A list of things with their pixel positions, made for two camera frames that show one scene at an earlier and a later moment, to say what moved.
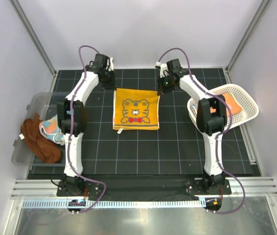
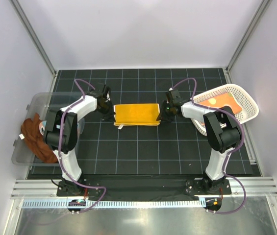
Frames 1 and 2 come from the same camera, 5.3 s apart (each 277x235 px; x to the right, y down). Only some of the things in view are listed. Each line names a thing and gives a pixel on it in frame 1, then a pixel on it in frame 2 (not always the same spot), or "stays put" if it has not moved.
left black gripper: [112, 85] to [110, 116]
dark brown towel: [44, 147] stays put
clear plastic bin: [45, 105] stays put
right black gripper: [162, 90] to [163, 116]
